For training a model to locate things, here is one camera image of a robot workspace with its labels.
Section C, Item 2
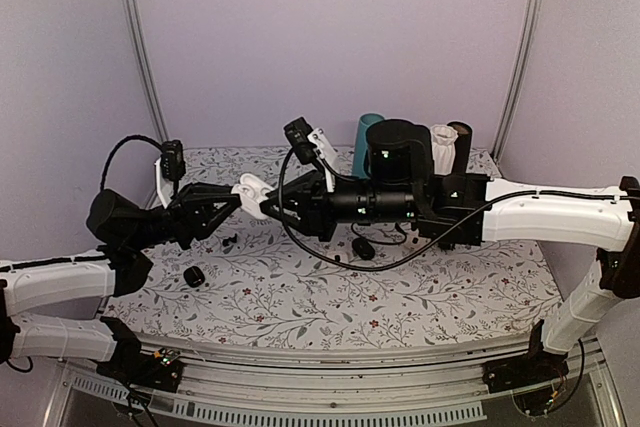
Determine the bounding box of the aluminium frame post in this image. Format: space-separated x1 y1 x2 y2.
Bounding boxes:
121 0 169 142
491 0 543 165

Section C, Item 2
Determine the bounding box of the black earbud charging case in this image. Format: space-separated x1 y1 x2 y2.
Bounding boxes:
183 266 206 288

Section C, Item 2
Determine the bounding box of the black wireless earbuds pair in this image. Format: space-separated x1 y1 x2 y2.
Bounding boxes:
222 234 239 247

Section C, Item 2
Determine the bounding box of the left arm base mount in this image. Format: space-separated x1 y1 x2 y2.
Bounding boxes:
95 316 184 393

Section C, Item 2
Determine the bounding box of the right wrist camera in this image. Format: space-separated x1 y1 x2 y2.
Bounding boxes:
284 117 338 167

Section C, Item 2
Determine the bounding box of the teal tall vase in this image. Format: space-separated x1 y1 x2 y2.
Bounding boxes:
351 113 384 178

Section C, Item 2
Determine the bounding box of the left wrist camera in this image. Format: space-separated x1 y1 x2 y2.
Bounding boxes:
154 140 186 207

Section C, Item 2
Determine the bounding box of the aluminium frame post right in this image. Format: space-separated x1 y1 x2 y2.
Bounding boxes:
491 0 543 165

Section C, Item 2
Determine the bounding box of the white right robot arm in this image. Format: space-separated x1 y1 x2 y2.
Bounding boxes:
257 118 639 383

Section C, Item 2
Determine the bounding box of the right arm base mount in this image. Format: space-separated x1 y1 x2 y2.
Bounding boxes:
482 320 569 393

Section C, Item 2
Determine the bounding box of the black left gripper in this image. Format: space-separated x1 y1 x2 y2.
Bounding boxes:
126 182 244 251

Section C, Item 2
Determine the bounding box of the white ribbed vase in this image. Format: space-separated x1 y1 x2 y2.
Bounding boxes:
430 124 458 175

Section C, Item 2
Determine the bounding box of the white earbud charging case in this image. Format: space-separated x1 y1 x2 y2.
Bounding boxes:
231 173 274 220

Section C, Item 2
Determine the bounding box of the aluminium frame post left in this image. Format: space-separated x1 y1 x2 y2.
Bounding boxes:
121 0 169 142

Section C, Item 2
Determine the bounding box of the black oval case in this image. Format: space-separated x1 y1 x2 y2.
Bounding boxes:
351 237 376 261

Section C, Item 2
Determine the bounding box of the black cylinder vase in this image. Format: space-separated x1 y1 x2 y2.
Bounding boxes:
447 121 473 174

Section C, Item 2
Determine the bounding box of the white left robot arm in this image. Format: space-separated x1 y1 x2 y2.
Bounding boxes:
1 183 242 381

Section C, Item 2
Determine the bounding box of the floral patterned table mat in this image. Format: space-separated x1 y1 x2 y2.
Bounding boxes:
102 145 566 351

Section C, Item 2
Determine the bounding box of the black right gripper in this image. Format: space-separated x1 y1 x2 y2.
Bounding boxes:
258 169 418 243

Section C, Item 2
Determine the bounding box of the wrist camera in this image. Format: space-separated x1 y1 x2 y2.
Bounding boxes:
284 117 338 167
154 140 186 207

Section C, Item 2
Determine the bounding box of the aluminium front rail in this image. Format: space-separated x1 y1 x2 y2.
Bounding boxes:
45 335 625 426

